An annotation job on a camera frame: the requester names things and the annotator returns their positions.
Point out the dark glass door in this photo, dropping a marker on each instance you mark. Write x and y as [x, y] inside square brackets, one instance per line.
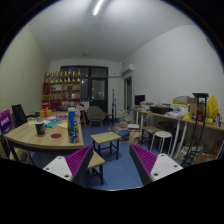
[98, 88]

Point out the brown paper bag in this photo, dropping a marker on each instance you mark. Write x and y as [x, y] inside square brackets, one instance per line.
[134, 137]

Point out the dark wooden stool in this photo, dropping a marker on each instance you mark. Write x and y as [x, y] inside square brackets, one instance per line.
[151, 129]

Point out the purple sign board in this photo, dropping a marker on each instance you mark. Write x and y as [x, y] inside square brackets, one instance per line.
[5, 121]

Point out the long wooden wall desk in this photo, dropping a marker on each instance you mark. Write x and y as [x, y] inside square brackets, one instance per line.
[166, 117]

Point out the yellow plastic bag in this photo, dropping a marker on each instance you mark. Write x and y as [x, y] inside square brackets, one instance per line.
[212, 108]

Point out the pile of books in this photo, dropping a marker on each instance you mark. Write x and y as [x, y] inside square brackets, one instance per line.
[124, 125]

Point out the yellow gift box red ribbon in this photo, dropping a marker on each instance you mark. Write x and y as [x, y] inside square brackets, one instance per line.
[45, 113]

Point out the black box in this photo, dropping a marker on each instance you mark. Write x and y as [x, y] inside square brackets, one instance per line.
[160, 109]

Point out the pale yellow notebook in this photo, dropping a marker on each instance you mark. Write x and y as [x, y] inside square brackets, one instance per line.
[63, 125]

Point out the grey-green armchair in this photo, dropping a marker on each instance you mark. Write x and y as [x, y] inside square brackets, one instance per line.
[96, 114]

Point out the white round stool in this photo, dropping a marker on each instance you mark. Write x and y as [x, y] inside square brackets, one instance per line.
[163, 134]

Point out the teal book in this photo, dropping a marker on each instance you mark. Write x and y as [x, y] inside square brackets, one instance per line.
[52, 124]

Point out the black computer monitor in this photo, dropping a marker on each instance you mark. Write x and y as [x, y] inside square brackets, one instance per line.
[139, 99]

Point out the black tripod stand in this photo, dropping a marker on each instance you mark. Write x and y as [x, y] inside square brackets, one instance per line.
[113, 103]

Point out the low wooden stool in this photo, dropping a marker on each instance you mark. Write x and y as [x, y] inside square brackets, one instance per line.
[96, 160]

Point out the black office chair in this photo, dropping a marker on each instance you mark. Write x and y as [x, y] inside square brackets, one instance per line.
[18, 115]

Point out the small wooden side table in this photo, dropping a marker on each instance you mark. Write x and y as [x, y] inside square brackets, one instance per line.
[105, 137]

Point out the cardboard box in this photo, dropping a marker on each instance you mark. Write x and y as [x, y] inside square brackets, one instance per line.
[184, 101]

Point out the black mug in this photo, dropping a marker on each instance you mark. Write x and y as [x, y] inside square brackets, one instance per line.
[40, 128]

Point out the black metal frame stand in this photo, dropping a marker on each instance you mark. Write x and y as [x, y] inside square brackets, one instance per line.
[200, 100]

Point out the white wall air conditioner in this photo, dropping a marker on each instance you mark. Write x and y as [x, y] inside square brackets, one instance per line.
[127, 69]

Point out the wooden shelf unit with trophies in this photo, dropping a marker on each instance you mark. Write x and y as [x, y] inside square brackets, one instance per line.
[61, 93]

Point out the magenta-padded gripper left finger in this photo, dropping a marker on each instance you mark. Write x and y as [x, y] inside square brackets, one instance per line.
[56, 166]

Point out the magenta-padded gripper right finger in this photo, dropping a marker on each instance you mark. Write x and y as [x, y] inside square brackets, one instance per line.
[163, 166]

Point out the blue drink bottle white cap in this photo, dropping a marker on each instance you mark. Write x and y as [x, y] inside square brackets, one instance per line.
[73, 128]

